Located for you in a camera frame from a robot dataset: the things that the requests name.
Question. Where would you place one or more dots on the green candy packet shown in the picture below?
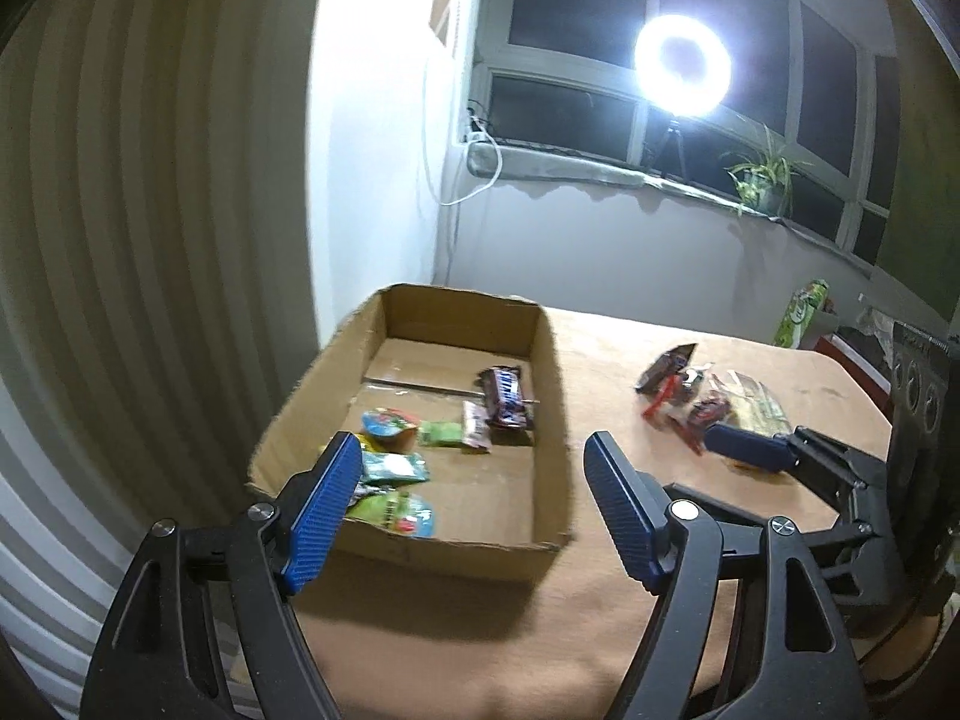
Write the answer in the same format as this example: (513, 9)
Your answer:
(441, 433)

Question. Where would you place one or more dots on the small brown chocolate wrapper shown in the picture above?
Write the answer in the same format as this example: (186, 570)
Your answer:
(667, 366)

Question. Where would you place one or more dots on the white vertical pipe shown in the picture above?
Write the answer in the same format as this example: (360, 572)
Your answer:
(461, 112)

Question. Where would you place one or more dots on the pale cracker packet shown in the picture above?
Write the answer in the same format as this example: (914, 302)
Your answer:
(757, 405)

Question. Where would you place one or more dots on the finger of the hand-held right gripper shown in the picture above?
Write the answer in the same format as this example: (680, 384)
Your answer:
(739, 515)
(750, 448)

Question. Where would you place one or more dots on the red box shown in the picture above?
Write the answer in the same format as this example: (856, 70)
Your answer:
(855, 367)

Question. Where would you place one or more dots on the clear red print packet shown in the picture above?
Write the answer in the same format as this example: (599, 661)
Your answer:
(686, 409)

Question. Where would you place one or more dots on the teal snack packet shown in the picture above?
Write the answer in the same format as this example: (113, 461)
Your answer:
(394, 466)

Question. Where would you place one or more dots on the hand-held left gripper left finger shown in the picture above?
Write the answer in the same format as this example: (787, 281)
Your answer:
(322, 517)

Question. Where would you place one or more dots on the cardboard box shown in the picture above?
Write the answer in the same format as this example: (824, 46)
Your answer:
(480, 487)

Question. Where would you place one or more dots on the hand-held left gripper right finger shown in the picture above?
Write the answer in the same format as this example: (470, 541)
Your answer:
(622, 510)

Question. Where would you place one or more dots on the dark candy packet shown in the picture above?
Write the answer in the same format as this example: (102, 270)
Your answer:
(476, 427)

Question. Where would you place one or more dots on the jelly cup with picture lid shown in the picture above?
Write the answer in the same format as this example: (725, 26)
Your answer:
(388, 427)

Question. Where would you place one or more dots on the large brown chocolate bar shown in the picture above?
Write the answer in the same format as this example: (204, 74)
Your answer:
(508, 397)

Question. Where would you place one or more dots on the black tripod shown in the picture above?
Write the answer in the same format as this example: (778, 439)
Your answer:
(673, 139)

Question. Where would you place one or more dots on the potted spider plant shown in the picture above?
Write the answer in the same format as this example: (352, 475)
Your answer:
(761, 191)

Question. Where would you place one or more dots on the white framed window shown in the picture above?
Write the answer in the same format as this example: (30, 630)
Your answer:
(562, 15)

